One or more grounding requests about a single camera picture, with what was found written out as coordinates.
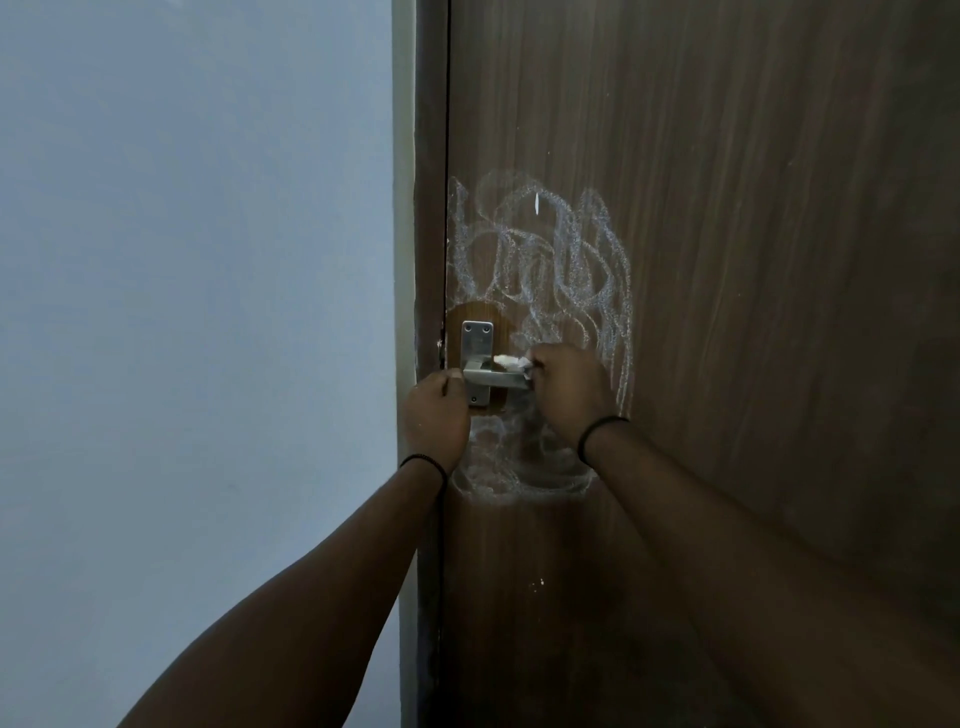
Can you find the black left wrist band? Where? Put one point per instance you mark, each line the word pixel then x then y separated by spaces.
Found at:
pixel 424 463

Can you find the person's right forearm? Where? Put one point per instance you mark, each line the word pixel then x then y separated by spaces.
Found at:
pixel 750 592

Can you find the person's right hand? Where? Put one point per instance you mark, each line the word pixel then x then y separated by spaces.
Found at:
pixel 566 390

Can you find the black wrist band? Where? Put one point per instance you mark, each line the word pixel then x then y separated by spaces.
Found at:
pixel 424 463
pixel 600 433

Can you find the brown wooden door frame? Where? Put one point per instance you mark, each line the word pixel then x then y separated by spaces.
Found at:
pixel 429 187

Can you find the brown wooden door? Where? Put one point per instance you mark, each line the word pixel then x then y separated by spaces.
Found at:
pixel 750 262

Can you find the person's left forearm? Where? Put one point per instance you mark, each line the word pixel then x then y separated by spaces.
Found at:
pixel 300 600

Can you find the black right wrist band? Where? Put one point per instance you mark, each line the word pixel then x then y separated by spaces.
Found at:
pixel 600 433

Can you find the person's right fingers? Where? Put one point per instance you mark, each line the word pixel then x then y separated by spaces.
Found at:
pixel 534 367

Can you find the person's left hand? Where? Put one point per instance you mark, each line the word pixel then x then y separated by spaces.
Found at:
pixel 433 420

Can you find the person's left thumb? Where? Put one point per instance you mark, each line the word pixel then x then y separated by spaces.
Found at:
pixel 454 379

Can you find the white cleaning cloth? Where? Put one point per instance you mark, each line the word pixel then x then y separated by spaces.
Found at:
pixel 512 364

